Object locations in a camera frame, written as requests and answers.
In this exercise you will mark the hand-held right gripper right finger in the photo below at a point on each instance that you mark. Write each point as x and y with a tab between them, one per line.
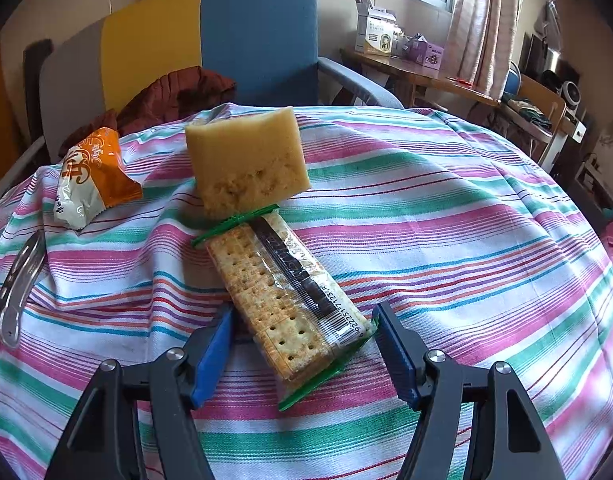
396	355

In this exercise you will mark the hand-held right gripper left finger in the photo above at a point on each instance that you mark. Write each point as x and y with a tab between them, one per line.
214	360

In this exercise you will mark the cracker packet green ends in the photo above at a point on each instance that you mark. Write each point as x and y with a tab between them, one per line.
281	300

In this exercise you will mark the pink green striped tablecloth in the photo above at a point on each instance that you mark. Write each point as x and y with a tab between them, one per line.
436	220

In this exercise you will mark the orange white snack bag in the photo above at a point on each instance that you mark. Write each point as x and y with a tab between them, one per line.
86	180

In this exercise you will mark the yellow sponge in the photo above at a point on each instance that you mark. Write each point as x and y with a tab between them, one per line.
246	160

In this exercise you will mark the maroon padded jacket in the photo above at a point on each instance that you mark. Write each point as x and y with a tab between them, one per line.
186	92

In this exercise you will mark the wooden desk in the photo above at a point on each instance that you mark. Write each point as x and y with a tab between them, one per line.
461	85

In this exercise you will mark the wooden chair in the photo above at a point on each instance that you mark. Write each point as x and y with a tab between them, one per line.
536	100

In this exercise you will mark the purple box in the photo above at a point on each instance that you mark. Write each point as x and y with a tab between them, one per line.
426	57

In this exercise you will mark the small white fan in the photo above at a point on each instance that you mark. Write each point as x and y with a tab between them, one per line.
570	95

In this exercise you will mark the white open carton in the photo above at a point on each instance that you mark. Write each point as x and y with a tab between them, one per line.
379	30

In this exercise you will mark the grey yellow blue armchair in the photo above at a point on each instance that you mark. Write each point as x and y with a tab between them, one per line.
256	35

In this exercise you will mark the pink striped curtain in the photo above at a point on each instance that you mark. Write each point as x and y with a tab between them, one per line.
481	20

